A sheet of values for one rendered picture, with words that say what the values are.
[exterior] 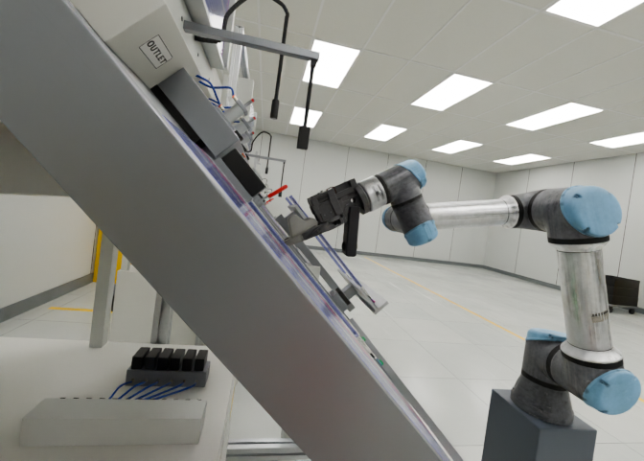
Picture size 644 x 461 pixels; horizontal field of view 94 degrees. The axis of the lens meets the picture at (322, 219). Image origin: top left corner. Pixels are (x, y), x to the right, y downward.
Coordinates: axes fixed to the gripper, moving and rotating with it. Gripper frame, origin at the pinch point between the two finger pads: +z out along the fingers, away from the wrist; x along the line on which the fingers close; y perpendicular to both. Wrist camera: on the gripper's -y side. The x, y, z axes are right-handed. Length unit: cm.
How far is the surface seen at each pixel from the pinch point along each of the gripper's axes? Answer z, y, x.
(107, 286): 44.8, 7.3, -16.9
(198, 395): 29.9, -20.8, 1.7
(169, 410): 30.0, -15.3, 13.2
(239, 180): 2.7, 14.8, 18.1
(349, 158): -265, 32, -761
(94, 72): 6, 20, 49
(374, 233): -246, -192, -760
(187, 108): 5.1, 27.9, 17.0
